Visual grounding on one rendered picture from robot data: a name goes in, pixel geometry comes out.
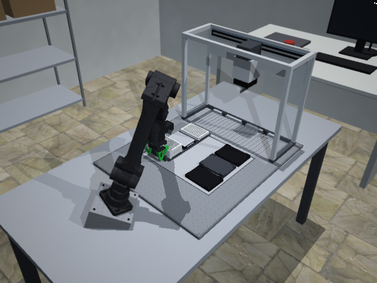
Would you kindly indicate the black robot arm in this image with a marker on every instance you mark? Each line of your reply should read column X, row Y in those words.
column 127, row 170

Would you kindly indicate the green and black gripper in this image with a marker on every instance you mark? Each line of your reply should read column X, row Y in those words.
column 153, row 143

